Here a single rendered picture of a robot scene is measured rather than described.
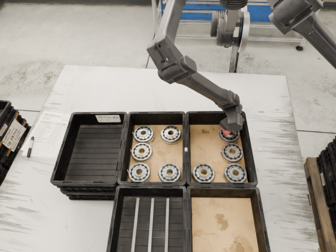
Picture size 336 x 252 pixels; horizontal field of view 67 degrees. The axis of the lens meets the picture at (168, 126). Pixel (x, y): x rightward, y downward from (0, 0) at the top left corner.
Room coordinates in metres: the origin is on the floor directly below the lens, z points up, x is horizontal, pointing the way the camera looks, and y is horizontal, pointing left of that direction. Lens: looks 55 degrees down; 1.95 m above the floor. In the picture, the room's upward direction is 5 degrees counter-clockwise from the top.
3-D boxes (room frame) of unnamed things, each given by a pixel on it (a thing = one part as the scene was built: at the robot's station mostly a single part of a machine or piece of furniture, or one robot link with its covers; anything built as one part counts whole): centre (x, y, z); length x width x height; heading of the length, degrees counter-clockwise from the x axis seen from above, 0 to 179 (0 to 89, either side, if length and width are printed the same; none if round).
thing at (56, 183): (0.65, 0.37, 0.92); 0.40 x 0.30 x 0.02; 174
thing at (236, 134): (0.69, -0.31, 0.86); 0.10 x 0.10 x 0.01
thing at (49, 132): (0.91, 0.73, 0.70); 0.33 x 0.23 x 0.01; 169
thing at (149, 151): (0.63, 0.14, 0.86); 0.10 x 0.10 x 0.01
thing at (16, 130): (1.14, 1.17, 0.41); 0.31 x 0.02 x 0.16; 168
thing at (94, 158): (0.65, 0.37, 0.87); 0.40 x 0.30 x 0.11; 174
